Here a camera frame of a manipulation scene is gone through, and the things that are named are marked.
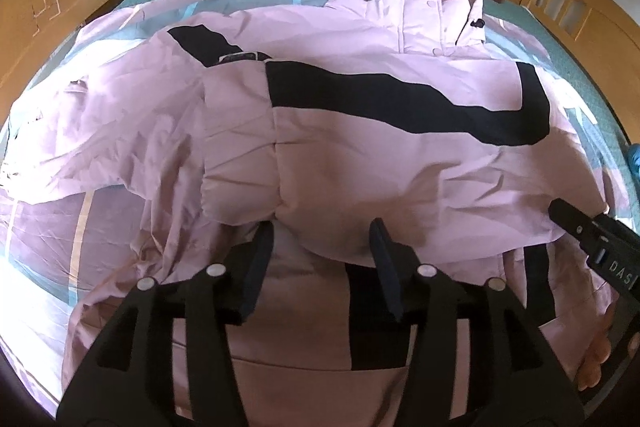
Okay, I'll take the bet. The pink black hooded jacket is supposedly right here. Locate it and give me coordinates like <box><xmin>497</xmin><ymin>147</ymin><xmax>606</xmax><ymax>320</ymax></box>
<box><xmin>1</xmin><ymin>0</ymin><xmax>612</xmax><ymax>426</ymax></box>

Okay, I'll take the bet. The wooden headboard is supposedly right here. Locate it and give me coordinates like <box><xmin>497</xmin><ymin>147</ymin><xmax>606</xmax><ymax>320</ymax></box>
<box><xmin>523</xmin><ymin>0</ymin><xmax>639</xmax><ymax>142</ymax></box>

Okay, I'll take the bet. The green bed mat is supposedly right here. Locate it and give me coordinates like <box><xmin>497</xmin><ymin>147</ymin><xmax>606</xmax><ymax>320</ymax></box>
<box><xmin>116</xmin><ymin>0</ymin><xmax>639</xmax><ymax>230</ymax></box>

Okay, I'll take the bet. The right hand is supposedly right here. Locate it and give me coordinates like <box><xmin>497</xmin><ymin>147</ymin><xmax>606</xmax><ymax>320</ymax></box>
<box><xmin>576</xmin><ymin>303</ymin><xmax>616</xmax><ymax>391</ymax></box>

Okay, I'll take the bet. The pink plaid quilt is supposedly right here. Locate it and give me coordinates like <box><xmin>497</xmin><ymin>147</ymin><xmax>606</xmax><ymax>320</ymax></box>
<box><xmin>1</xmin><ymin>0</ymin><xmax>639</xmax><ymax>413</ymax></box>

